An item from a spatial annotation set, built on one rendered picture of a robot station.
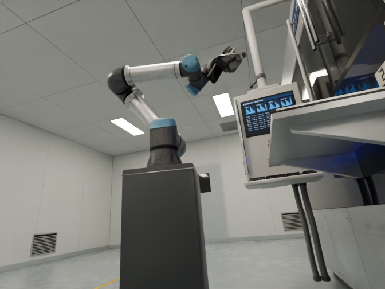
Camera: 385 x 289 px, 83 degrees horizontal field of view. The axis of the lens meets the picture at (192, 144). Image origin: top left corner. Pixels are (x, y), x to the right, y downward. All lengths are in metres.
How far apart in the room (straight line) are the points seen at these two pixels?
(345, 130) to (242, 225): 5.55
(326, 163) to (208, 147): 5.54
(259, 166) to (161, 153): 0.98
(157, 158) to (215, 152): 5.75
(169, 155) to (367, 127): 0.63
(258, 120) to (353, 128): 1.05
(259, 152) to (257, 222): 4.60
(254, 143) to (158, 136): 0.99
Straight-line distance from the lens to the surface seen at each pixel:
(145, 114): 1.11
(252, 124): 1.75
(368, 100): 0.74
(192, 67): 1.00
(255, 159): 1.67
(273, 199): 6.19
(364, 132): 0.80
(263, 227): 6.18
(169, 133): 0.87
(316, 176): 1.43
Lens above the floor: 0.60
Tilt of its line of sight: 19 degrees up
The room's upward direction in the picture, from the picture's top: 5 degrees counter-clockwise
